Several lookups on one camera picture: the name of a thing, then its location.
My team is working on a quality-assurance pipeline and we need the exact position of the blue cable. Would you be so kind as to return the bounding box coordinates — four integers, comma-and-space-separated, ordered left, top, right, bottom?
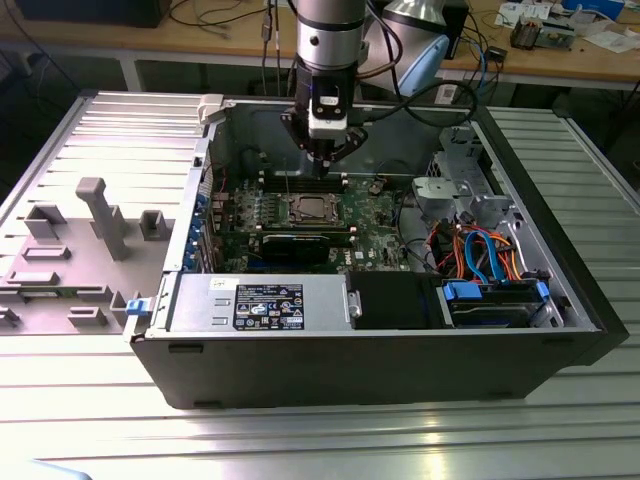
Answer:
467, 37, 496, 104

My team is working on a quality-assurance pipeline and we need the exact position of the blue wire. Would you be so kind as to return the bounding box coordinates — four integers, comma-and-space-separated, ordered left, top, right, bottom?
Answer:
462, 228, 509, 287

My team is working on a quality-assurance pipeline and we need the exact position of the black graphics card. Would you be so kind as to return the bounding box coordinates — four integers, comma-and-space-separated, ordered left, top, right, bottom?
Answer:
248, 225, 357, 267

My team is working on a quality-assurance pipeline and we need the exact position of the silver CPU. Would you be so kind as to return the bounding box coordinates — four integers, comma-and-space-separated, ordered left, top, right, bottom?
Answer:
298, 199, 334, 220

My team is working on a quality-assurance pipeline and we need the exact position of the blue box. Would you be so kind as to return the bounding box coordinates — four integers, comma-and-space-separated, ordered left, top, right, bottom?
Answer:
562, 0, 626, 14

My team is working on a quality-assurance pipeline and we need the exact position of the copper coil device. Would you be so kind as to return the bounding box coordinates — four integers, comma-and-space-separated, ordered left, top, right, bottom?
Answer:
509, 14, 541, 51

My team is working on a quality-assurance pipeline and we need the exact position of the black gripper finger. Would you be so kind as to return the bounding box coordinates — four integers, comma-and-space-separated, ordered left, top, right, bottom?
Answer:
279, 107, 324, 176
323, 127, 369, 177

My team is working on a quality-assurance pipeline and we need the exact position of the silver drive cage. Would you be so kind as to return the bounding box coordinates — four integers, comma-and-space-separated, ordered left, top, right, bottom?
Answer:
409, 123, 519, 224

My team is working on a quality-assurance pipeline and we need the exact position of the hard disk in blue carrier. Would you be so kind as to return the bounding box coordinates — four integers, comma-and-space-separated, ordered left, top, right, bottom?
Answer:
437, 278, 551, 330

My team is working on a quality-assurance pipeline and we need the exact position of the copper coloured hose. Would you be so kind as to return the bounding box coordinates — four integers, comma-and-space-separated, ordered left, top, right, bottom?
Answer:
357, 62, 401, 81

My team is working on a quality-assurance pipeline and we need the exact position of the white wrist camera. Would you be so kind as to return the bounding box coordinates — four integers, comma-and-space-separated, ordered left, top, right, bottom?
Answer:
306, 89, 350, 140

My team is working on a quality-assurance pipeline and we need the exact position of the silver power supply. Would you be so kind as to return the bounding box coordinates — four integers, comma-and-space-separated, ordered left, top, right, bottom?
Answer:
167, 273, 351, 335

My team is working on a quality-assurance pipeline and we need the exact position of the black monitor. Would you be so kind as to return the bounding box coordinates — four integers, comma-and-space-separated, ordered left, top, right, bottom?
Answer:
14, 0, 174, 29

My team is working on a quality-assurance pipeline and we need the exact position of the black wire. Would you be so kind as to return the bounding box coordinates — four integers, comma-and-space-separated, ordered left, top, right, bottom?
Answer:
374, 158, 436, 275

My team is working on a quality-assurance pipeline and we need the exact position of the white printed paper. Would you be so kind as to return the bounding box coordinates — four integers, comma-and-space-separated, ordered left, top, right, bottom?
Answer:
494, 0, 551, 26

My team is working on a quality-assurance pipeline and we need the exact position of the white paper sheet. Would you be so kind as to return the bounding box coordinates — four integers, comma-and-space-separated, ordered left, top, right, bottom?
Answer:
582, 27, 640, 54

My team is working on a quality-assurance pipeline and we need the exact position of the green RAM stick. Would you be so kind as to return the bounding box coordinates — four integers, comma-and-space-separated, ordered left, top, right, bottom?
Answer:
22, 287, 111, 301

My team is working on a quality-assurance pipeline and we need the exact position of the black PC case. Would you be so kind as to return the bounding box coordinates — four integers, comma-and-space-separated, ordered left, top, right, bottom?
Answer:
122, 92, 631, 412

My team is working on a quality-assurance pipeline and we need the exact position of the tall black box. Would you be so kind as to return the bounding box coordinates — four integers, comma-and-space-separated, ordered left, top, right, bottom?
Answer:
443, 0, 472, 62

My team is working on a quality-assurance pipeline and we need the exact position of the orange wire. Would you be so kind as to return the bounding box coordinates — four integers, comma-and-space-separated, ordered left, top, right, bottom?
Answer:
447, 227, 526, 284

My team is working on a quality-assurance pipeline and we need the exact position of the wooden desk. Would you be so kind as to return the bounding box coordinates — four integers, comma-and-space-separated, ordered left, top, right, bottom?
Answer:
0, 0, 640, 94

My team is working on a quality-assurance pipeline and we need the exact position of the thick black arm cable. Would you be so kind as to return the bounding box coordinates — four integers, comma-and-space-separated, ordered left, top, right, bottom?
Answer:
349, 0, 479, 126

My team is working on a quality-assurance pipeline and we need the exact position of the green motherboard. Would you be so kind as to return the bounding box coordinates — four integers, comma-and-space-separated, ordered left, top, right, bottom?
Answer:
199, 169, 419, 275

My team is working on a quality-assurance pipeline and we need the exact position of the grey parts rack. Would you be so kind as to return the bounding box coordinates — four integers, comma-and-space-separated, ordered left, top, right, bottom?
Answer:
0, 176, 177, 336

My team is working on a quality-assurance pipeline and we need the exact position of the pale grey case latch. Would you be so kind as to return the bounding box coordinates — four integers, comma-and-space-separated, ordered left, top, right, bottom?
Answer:
196, 93, 227, 126

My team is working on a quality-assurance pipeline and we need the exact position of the grey electronic device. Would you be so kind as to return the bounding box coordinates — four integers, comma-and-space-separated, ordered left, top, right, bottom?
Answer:
537, 19, 576, 51

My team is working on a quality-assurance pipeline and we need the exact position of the CPU socket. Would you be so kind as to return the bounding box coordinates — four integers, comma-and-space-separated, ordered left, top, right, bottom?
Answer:
280, 191, 347, 227

